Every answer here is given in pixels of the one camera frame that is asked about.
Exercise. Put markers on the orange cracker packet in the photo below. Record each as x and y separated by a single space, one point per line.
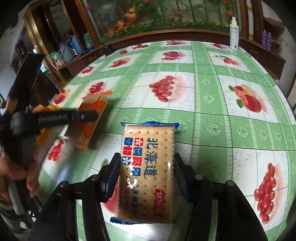
91 109

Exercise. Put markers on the blue Hokkaido cracker packet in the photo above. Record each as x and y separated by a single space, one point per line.
146 173

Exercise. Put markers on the blue thermos jug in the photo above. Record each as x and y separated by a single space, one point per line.
74 43

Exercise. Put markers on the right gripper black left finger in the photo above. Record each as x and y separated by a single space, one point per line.
57 220

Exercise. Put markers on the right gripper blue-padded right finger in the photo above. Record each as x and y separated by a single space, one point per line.
236 220

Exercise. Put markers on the white spray bottle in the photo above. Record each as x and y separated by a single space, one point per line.
234 34

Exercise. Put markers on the purple bottles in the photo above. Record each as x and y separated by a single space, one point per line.
266 40

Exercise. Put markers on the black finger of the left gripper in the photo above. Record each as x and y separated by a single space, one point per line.
65 117

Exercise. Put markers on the grey kettle jug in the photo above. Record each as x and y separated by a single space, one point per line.
65 52

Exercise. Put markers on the person's left hand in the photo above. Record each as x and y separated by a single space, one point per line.
13 171

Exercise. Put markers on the yellow-rimmed white tray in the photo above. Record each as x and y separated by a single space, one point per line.
45 130

